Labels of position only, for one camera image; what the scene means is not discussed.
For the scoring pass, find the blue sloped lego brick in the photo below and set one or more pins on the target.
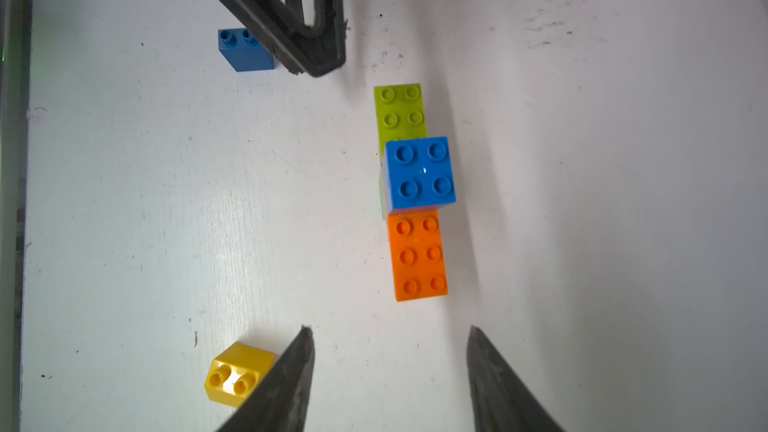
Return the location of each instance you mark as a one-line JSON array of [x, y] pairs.
[[243, 51]]

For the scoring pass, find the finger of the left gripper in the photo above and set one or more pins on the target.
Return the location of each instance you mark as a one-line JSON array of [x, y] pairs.
[[279, 25]]

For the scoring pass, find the lime green lego plate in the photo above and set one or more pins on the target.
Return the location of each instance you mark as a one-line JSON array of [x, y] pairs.
[[400, 113]]

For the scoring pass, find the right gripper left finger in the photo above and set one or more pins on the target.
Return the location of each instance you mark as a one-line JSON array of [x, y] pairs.
[[281, 401]]

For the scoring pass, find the blue square lego brick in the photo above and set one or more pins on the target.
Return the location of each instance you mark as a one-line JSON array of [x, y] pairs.
[[417, 175]]

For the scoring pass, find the yellow sloped lego brick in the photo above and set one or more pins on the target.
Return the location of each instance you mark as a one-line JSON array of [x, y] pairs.
[[236, 372]]

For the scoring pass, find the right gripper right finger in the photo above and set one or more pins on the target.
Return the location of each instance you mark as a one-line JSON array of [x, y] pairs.
[[500, 400]]

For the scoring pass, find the orange long lego brick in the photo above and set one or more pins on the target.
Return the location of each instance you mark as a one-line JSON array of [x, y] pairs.
[[417, 255]]

